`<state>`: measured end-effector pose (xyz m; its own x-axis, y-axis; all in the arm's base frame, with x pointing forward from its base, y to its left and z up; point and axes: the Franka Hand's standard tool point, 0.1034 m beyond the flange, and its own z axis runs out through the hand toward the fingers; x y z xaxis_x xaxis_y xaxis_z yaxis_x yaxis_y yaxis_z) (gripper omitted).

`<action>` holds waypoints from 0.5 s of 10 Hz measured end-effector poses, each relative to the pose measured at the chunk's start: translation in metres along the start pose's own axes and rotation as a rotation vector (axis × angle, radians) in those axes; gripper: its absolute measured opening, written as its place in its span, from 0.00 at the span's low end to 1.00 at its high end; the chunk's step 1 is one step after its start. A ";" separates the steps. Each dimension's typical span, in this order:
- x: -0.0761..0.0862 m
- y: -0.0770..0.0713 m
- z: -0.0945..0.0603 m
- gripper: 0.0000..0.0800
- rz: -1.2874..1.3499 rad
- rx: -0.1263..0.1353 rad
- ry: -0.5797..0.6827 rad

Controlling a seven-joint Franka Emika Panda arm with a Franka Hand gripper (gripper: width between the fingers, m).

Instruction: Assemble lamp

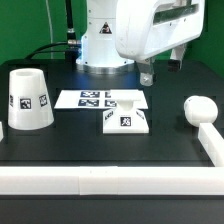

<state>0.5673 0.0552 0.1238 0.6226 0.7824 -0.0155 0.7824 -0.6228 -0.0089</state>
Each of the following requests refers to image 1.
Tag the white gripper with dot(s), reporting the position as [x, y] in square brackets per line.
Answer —
[146, 28]

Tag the white lamp bulb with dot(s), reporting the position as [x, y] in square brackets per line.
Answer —
[200, 109]

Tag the white lamp base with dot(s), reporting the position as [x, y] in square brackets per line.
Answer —
[125, 118]

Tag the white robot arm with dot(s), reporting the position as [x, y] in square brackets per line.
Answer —
[98, 48]

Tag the white lamp shade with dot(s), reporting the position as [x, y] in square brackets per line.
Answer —
[29, 105]

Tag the white right fence bar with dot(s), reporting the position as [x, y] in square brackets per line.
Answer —
[212, 142]

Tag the white fence bar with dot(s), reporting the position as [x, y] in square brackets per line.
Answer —
[111, 181]
[1, 132]
[212, 142]

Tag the white marker sheet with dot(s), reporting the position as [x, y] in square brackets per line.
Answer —
[99, 99]

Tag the white front fence bar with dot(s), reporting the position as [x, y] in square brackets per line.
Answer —
[111, 181]

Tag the white left fence bar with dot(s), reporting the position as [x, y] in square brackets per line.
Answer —
[1, 132]

